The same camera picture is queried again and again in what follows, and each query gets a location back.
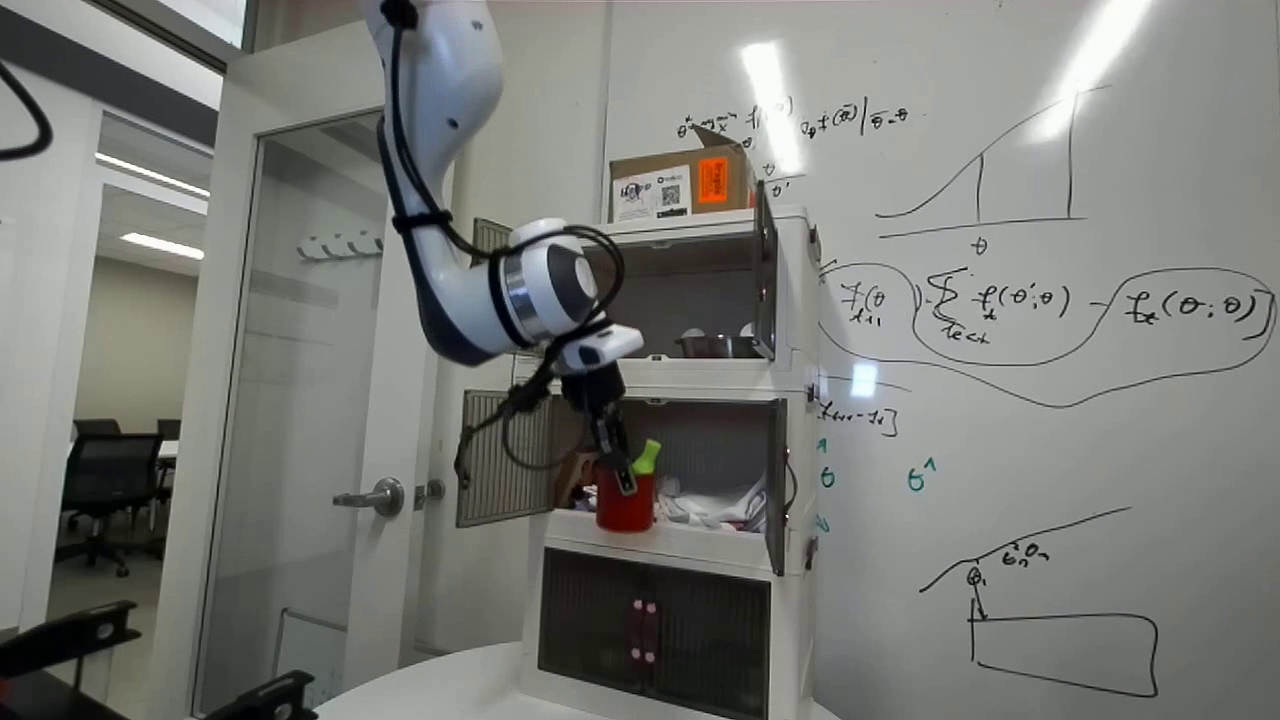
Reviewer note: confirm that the silver door handle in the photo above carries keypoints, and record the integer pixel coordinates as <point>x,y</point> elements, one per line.
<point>384,499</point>

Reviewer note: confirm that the cardboard box with labels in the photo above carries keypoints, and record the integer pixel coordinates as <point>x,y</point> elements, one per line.
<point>691,180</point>

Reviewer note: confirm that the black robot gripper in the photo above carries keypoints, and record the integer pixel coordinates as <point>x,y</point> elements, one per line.
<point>598,397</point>

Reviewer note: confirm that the green marker in cup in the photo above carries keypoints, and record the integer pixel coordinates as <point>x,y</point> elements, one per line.
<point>648,459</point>

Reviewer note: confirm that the upper right cabinet door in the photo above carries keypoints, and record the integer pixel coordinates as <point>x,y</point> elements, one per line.
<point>765,272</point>

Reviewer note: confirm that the black object bottom edge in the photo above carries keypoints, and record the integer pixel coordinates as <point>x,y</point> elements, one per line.
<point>277,697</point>

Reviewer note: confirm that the middle right cabinet door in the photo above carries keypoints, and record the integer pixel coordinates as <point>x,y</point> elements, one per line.
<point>772,485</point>

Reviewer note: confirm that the white crumpled cloth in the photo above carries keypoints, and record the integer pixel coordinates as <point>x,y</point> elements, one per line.
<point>715,511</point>

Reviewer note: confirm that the middle left cabinet door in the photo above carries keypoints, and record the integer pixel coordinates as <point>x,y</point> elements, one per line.
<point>514,467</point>

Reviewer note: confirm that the black bar lower left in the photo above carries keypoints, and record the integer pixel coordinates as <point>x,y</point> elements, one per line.
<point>67,636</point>

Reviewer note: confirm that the black office chair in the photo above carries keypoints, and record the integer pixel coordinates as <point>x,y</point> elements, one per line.
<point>103,476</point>

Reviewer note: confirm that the white glass door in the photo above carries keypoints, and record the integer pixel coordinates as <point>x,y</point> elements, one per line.
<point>302,383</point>

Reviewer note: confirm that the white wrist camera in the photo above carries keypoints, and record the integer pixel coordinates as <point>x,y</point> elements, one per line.
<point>598,348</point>

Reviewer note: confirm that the dark object on top shelf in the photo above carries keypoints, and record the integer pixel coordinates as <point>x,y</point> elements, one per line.
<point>702,347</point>

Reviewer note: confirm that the white wall hooks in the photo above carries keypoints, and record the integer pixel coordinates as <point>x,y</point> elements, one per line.
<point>336,244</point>

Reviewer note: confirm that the dark bottom cabinet door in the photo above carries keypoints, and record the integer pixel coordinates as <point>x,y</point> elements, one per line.
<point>665,634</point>

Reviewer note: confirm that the white shelf cabinet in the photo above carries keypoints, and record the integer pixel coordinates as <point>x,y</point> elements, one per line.
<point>715,431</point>

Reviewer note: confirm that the red cup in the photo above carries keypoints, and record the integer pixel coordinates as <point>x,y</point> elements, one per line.
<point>625,511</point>

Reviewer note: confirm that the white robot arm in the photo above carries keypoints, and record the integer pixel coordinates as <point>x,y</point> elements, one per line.
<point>548,286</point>

